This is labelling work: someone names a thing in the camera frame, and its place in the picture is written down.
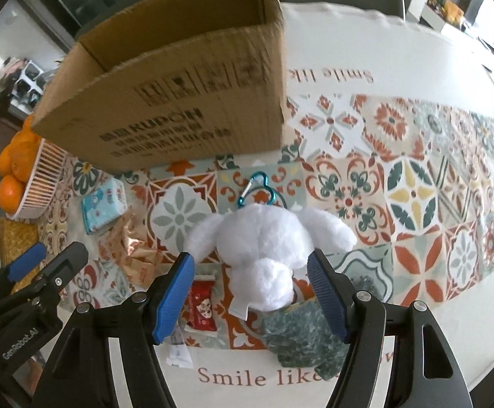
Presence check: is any red snack packet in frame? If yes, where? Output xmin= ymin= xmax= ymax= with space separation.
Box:
xmin=185 ymin=274 xmax=217 ymax=335

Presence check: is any green knitted plush toy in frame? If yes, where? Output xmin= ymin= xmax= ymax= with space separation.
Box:
xmin=259 ymin=295 xmax=348 ymax=380

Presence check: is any blue tissue pack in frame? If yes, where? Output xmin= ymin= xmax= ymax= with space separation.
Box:
xmin=81 ymin=178 xmax=128 ymax=234

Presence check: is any white plush bunny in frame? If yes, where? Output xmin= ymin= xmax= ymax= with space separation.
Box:
xmin=183 ymin=170 xmax=359 ymax=320

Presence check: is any gold foil snack packet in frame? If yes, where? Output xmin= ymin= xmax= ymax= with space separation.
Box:
xmin=103 ymin=207 xmax=163 ymax=288

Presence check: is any white plastic fruit basket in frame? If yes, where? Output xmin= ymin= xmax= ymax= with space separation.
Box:
xmin=6 ymin=139 xmax=66 ymax=220

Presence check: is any orange fruit front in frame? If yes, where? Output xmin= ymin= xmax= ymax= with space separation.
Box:
xmin=0 ymin=174 xmax=25 ymax=215

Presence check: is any orange fruit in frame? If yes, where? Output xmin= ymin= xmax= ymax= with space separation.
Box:
xmin=0 ymin=114 xmax=41 ymax=182
xmin=0 ymin=174 xmax=25 ymax=215

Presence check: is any orange fruit back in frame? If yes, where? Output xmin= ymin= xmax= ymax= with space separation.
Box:
xmin=0 ymin=114 xmax=41 ymax=182

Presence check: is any white shoe rack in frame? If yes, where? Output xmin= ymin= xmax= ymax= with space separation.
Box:
xmin=0 ymin=57 xmax=57 ymax=112

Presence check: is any patterned tablecloth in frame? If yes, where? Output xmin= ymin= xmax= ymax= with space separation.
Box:
xmin=38 ymin=3 xmax=494 ymax=407

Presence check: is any brown cardboard box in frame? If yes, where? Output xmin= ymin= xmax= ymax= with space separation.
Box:
xmin=32 ymin=0 xmax=286 ymax=173

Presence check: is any white tv console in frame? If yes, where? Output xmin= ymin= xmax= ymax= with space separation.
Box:
xmin=419 ymin=0 xmax=465 ymax=34

